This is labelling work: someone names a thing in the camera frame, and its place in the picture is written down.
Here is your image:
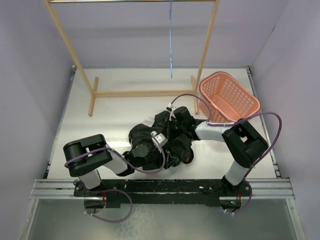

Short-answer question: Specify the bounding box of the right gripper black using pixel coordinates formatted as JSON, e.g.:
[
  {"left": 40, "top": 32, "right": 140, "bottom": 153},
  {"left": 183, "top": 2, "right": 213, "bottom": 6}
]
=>
[{"left": 162, "top": 118, "right": 186, "bottom": 140}]

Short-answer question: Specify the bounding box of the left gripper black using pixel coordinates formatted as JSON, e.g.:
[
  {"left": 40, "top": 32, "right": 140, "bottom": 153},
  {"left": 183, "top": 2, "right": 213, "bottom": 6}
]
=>
[{"left": 134, "top": 144, "right": 179, "bottom": 168}]

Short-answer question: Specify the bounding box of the dark pinstriped shirt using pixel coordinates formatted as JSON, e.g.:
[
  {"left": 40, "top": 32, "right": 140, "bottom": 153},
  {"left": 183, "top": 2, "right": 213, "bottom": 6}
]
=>
[{"left": 123, "top": 106, "right": 204, "bottom": 171}]

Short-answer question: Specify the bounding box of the light blue wire hanger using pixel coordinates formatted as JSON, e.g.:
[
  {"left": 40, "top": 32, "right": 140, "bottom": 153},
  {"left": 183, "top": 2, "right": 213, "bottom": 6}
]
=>
[{"left": 168, "top": 0, "right": 173, "bottom": 79}]

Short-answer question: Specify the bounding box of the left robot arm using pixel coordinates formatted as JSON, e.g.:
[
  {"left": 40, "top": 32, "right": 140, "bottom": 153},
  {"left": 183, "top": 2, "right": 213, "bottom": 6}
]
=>
[{"left": 63, "top": 131, "right": 181, "bottom": 196}]

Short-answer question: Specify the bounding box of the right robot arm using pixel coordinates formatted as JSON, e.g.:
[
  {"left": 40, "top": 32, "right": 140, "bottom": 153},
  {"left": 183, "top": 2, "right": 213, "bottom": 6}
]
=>
[{"left": 166, "top": 106, "right": 269, "bottom": 196}]

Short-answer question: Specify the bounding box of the pink plastic basket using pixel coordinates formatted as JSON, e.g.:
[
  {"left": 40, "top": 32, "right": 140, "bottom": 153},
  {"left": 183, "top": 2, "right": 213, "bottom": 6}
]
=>
[{"left": 199, "top": 71, "right": 261, "bottom": 123}]

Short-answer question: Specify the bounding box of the wooden clothes rack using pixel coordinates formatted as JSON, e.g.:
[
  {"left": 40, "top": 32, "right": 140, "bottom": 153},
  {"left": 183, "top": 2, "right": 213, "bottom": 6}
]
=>
[{"left": 42, "top": 0, "right": 221, "bottom": 117}]

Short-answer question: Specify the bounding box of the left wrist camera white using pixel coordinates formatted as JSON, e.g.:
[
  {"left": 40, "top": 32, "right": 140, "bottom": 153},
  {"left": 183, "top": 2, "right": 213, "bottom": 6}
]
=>
[{"left": 150, "top": 131, "right": 168, "bottom": 147}]

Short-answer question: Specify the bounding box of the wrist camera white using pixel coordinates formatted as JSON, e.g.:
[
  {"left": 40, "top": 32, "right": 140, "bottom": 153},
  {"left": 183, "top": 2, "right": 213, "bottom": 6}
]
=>
[
  {"left": 150, "top": 131, "right": 168, "bottom": 147},
  {"left": 166, "top": 102, "right": 176, "bottom": 121}
]

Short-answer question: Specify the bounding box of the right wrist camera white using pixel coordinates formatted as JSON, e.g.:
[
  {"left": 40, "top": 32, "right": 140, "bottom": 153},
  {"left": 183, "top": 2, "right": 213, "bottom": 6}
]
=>
[{"left": 166, "top": 102, "right": 176, "bottom": 121}]

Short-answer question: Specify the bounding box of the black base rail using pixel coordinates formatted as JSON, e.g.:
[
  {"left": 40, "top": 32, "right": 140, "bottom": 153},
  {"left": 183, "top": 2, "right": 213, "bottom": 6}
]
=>
[{"left": 73, "top": 179, "right": 252, "bottom": 208}]

